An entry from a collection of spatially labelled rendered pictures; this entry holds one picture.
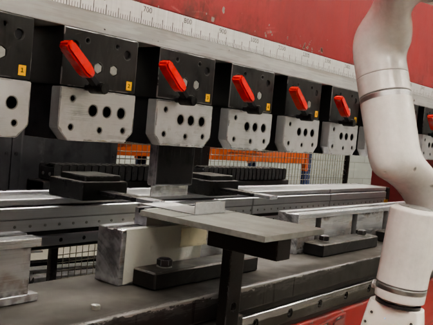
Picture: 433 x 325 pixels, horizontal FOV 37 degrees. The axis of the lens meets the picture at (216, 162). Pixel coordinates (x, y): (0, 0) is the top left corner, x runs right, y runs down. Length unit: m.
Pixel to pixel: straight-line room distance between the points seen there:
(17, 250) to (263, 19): 0.68
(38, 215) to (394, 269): 0.67
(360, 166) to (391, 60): 7.97
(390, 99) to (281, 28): 0.36
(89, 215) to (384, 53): 0.68
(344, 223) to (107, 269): 0.81
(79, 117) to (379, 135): 0.49
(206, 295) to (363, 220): 0.84
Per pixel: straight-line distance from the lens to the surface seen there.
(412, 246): 1.10
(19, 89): 0.92
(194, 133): 1.18
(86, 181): 1.33
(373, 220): 1.92
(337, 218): 1.72
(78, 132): 0.99
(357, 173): 9.06
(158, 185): 1.17
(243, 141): 1.29
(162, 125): 1.11
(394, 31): 1.13
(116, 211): 1.45
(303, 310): 1.39
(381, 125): 1.12
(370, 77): 1.15
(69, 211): 1.36
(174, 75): 1.08
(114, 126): 1.04
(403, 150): 1.12
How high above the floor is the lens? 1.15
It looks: 3 degrees down
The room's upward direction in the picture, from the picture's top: 5 degrees clockwise
